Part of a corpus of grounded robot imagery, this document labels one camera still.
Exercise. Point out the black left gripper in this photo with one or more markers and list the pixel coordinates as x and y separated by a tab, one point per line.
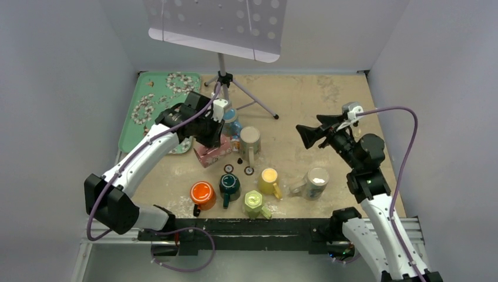
214	140

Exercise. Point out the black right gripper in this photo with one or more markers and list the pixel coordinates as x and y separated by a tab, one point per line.
310	134

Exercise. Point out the pink ghost mug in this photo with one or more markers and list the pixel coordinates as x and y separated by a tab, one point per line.
208	156

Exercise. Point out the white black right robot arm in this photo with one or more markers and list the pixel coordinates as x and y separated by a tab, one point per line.
373	187

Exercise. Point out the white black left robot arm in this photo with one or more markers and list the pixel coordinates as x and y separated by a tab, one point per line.
132	175

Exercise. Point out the blue mug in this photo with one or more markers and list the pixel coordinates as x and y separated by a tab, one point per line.
232	126

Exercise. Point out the teal seashell mug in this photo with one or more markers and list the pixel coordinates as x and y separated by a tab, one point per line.
250	145

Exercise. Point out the dark green mug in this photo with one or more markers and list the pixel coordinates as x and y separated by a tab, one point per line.
230	188

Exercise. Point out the cream coral mug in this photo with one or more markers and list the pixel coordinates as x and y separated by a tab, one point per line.
312	185

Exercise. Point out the orange mug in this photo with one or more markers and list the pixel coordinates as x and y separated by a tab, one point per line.
203	196

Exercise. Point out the yellow mug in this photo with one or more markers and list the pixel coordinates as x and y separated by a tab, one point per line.
268	183

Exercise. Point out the light green hexagonal mug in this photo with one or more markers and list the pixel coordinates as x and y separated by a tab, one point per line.
254	206

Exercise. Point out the ice cream cone toy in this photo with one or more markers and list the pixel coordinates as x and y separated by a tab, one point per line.
235	143

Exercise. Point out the green floral tray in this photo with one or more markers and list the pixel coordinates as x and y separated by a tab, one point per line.
154	92

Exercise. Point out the grey music stand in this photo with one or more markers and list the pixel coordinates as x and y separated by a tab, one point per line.
245	29

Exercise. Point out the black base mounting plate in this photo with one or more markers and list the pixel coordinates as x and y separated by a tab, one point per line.
315	236

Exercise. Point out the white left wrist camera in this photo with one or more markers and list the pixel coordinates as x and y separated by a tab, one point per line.
219	107

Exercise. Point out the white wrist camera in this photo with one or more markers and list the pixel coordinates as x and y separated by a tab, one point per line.
219	107
352	111

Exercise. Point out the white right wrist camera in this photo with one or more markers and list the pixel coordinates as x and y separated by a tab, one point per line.
352	111

